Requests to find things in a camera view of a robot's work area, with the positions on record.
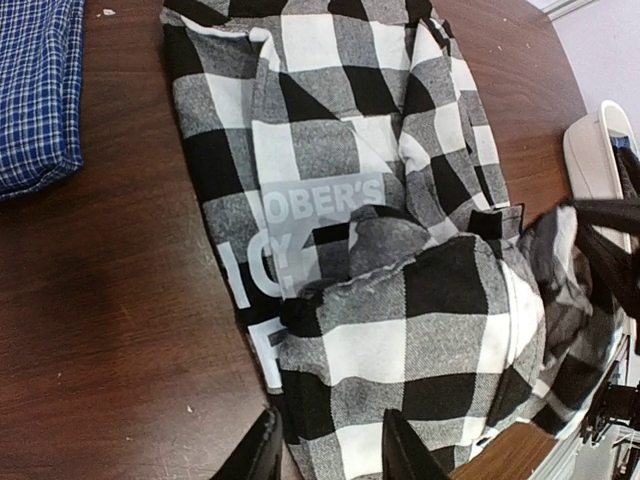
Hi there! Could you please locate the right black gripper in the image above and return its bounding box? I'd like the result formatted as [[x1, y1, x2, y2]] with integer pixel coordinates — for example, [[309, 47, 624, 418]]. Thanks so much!
[[564, 198, 639, 334]]

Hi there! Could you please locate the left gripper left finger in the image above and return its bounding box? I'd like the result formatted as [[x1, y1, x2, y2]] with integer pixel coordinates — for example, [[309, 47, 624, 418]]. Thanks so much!
[[212, 407, 283, 480]]

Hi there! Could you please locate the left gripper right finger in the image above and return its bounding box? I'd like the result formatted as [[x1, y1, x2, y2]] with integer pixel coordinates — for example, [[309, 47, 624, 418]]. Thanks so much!
[[382, 409, 449, 480]]

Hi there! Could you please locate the black white checked shirt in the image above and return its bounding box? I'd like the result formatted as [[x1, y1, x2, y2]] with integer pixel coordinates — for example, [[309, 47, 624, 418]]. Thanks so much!
[[161, 1, 624, 479]]

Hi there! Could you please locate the white plastic basket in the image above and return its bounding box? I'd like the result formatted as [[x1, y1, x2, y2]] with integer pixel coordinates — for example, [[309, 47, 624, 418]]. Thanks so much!
[[562, 98, 640, 251]]

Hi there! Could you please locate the folded blue shirt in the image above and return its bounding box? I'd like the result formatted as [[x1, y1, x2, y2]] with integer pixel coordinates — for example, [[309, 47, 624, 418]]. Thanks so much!
[[1, 1, 86, 200]]

